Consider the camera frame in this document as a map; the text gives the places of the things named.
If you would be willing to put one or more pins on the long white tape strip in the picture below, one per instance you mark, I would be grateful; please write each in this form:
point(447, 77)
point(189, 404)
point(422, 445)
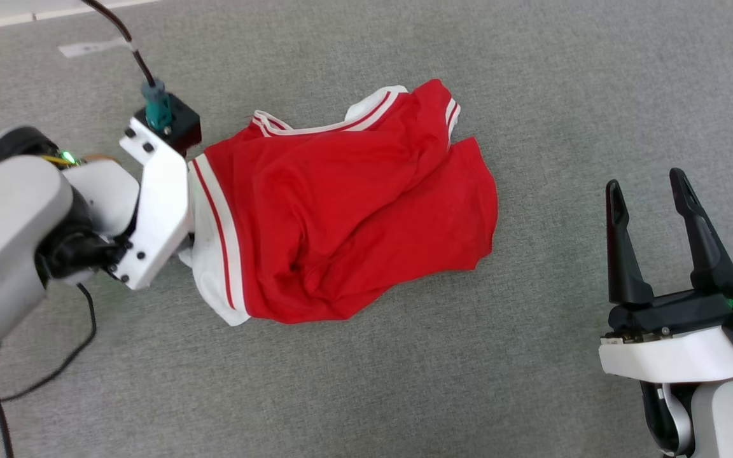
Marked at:
point(4, 22)

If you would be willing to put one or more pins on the red and white shirt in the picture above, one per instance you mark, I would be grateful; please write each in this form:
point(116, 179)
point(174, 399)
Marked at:
point(341, 210)

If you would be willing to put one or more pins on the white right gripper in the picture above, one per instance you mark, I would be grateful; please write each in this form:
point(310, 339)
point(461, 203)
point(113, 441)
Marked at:
point(665, 356)

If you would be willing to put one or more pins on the short white tape piece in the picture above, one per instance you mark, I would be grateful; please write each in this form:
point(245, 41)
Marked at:
point(90, 48)

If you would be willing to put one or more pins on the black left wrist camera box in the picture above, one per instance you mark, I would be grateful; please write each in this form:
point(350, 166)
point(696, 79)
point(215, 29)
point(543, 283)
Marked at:
point(182, 124)

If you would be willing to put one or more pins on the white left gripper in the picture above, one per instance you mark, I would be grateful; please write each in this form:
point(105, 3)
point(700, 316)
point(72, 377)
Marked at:
point(163, 210)

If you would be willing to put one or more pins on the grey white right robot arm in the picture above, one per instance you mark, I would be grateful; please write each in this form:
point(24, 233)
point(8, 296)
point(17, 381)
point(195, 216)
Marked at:
point(729, 420)

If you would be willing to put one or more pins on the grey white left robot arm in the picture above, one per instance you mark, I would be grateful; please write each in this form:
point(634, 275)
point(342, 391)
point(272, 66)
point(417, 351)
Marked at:
point(4, 242)

